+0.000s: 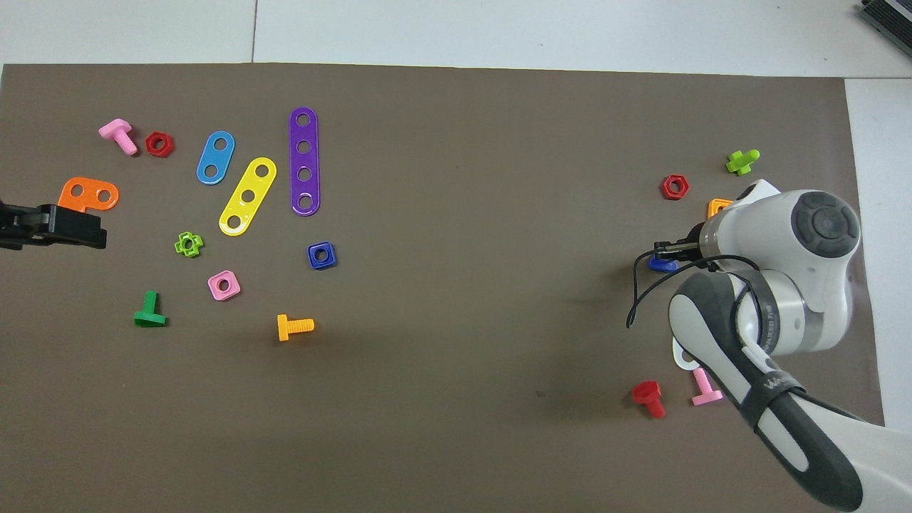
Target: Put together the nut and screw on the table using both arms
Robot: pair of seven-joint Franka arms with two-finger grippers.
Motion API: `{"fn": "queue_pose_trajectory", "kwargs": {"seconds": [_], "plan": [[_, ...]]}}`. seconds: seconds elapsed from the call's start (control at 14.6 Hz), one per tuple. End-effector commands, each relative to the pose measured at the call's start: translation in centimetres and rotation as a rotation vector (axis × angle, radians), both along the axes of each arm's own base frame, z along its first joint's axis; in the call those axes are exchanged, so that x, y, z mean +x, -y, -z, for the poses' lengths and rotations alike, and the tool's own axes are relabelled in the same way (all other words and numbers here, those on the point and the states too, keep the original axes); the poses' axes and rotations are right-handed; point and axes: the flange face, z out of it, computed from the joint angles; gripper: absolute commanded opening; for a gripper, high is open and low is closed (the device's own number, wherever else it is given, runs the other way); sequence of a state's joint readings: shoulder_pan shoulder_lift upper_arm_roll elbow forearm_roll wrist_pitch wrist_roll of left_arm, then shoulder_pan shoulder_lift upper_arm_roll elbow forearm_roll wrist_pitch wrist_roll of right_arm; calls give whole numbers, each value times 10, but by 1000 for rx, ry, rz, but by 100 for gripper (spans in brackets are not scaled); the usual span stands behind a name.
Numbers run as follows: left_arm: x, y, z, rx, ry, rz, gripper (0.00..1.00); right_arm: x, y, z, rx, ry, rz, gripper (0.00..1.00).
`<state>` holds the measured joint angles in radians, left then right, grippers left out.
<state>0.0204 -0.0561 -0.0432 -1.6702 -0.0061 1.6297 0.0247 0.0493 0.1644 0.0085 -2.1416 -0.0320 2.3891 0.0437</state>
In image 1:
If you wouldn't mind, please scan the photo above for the blue two-hole plastic plate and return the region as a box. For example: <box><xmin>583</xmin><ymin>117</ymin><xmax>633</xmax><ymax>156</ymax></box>
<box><xmin>196</xmin><ymin>130</ymin><xmax>236</xmax><ymax>186</ymax></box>

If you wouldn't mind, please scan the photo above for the dark green plastic screw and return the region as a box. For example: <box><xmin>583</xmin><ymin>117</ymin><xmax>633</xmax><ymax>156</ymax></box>
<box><xmin>133</xmin><ymin>290</ymin><xmax>169</xmax><ymax>328</ymax></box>

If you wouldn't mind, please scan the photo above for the orange plastic screw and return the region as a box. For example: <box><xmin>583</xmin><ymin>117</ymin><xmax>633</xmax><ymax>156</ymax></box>
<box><xmin>276</xmin><ymin>313</ymin><xmax>315</xmax><ymax>343</ymax></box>

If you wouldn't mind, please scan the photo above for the red plastic screw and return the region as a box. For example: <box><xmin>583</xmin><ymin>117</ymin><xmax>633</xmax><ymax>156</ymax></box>
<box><xmin>632</xmin><ymin>380</ymin><xmax>666</xmax><ymax>419</ymax></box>

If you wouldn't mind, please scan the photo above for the pink square plastic nut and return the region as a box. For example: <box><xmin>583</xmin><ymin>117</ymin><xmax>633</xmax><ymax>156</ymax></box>
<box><xmin>207</xmin><ymin>270</ymin><xmax>242</xmax><ymax>302</ymax></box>

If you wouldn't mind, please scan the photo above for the pink plastic screw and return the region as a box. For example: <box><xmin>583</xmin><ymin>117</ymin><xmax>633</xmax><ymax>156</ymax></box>
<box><xmin>691</xmin><ymin>367</ymin><xmax>724</xmax><ymax>407</ymax></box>
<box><xmin>98</xmin><ymin>118</ymin><xmax>139</xmax><ymax>157</ymax></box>

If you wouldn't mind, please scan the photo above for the purple four-hole plastic plate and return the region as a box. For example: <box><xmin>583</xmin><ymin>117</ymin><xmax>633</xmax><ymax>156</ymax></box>
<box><xmin>289</xmin><ymin>107</ymin><xmax>321</xmax><ymax>217</ymax></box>

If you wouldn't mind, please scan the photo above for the white holed plastic plate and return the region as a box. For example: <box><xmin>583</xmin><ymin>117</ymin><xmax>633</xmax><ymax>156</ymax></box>
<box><xmin>672</xmin><ymin>336</ymin><xmax>703</xmax><ymax>371</ymax></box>

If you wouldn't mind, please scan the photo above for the yellow three-hole plastic plate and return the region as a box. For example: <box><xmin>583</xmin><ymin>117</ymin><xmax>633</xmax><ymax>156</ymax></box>
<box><xmin>218</xmin><ymin>157</ymin><xmax>278</xmax><ymax>237</ymax></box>

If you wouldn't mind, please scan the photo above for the light green plastic screw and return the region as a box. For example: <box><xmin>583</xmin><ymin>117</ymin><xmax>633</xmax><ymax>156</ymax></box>
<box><xmin>725</xmin><ymin>149</ymin><xmax>761</xmax><ymax>176</ymax></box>

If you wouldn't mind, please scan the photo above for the black cable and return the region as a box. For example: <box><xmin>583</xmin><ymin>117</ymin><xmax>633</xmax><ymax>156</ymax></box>
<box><xmin>626</xmin><ymin>241</ymin><xmax>763</xmax><ymax>329</ymax></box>

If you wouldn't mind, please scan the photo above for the grey ribbed device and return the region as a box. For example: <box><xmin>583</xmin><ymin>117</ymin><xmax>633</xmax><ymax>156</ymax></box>
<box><xmin>859</xmin><ymin>0</ymin><xmax>912</xmax><ymax>38</ymax></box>

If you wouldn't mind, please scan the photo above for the orange two-hole plastic plate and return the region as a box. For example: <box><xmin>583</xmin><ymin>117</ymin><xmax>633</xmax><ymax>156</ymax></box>
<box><xmin>57</xmin><ymin>177</ymin><xmax>120</xmax><ymax>214</ymax></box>

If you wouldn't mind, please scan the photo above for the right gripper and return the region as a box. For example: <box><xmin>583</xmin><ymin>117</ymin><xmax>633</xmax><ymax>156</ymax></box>
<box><xmin>684</xmin><ymin>222</ymin><xmax>708</xmax><ymax>263</ymax></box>

